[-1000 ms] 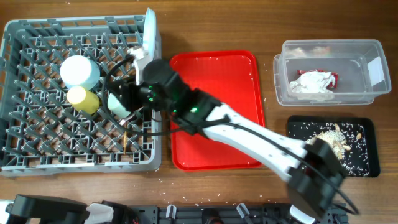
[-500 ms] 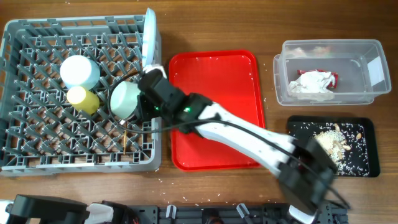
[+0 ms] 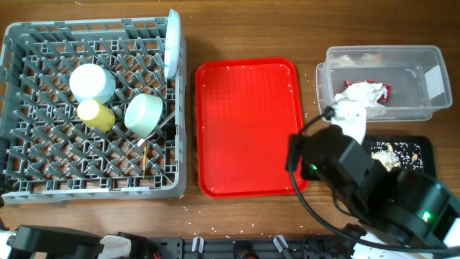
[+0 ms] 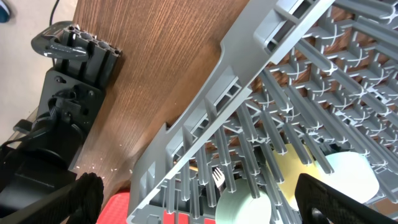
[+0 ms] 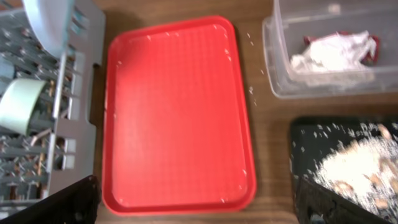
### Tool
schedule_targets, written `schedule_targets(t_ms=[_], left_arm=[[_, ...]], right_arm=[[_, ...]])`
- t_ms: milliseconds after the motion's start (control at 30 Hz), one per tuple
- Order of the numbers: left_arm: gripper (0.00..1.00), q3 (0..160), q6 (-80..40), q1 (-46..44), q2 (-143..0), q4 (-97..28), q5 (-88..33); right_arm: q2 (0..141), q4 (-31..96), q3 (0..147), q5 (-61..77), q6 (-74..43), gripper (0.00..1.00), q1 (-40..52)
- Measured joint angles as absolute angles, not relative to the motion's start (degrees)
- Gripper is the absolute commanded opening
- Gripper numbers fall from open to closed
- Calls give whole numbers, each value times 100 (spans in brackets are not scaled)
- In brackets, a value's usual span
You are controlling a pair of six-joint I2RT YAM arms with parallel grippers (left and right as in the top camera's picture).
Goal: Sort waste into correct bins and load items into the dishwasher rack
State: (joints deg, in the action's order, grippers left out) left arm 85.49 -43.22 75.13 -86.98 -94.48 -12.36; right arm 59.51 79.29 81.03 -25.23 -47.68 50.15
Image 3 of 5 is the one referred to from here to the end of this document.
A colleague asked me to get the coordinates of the yellow plastic cup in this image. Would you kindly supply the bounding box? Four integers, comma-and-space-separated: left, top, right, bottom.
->
77, 99, 115, 132

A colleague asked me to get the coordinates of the wooden chopstick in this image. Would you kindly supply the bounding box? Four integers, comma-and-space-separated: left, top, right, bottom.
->
142, 141, 147, 179

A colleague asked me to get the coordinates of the large light blue plate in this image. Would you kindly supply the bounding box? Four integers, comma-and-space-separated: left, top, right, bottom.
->
164, 9, 181, 79

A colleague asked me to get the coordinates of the grey dishwasher rack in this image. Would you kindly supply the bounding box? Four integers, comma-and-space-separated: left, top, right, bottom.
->
1, 17, 187, 204

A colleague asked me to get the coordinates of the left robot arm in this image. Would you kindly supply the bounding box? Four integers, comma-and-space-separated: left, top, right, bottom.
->
1, 225, 150, 259

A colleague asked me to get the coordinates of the light blue small bowl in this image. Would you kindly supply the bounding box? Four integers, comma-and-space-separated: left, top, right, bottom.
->
69, 63, 116, 104

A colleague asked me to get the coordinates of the black plastic tray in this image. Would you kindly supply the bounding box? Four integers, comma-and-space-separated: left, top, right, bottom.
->
362, 135, 436, 178

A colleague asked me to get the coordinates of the white napkin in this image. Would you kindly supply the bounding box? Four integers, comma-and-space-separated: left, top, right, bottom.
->
333, 81, 390, 108

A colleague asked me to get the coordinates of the clear plastic bin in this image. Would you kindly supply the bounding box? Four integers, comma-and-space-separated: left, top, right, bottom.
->
316, 45, 453, 122

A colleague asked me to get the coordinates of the food scraps and rice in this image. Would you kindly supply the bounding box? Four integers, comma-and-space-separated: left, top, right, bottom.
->
369, 141, 424, 171

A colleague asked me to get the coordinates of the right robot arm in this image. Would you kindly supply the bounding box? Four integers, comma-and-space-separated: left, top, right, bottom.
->
359, 171, 459, 250

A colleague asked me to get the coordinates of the red snack wrapper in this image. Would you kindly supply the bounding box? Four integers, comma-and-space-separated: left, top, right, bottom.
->
342, 80, 391, 104

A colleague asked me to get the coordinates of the white plastic fork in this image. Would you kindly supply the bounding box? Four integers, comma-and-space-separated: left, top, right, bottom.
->
137, 112, 175, 147

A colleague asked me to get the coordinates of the red plastic tray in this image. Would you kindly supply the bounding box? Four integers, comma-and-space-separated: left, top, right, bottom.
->
195, 57, 304, 199

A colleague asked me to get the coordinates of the green bowl with food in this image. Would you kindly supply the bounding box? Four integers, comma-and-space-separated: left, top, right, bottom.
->
124, 94, 163, 138

